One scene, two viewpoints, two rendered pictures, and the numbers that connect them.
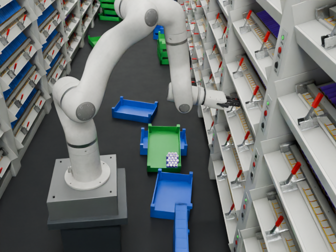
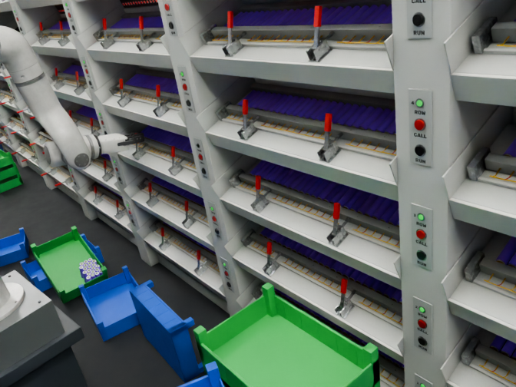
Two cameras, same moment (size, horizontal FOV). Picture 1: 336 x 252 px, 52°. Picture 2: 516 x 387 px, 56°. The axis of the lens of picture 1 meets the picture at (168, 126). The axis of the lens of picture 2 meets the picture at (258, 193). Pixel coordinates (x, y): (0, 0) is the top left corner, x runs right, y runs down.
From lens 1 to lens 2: 0.45 m
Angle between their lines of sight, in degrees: 29
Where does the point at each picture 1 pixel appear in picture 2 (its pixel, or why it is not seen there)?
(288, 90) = (196, 44)
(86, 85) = not seen: outside the picture
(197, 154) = (117, 253)
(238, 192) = (196, 227)
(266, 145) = (203, 120)
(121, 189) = not seen: hidden behind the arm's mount
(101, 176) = (11, 296)
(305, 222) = (282, 142)
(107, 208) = (46, 327)
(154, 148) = (57, 272)
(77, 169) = not seen: outside the picture
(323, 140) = (255, 49)
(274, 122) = (200, 88)
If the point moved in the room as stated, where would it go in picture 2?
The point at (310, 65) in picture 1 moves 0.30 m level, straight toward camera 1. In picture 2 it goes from (203, 10) to (223, 18)
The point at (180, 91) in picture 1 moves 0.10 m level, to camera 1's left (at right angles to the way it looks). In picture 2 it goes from (67, 138) to (33, 149)
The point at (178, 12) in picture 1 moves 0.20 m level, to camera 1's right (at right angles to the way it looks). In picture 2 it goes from (19, 38) to (87, 24)
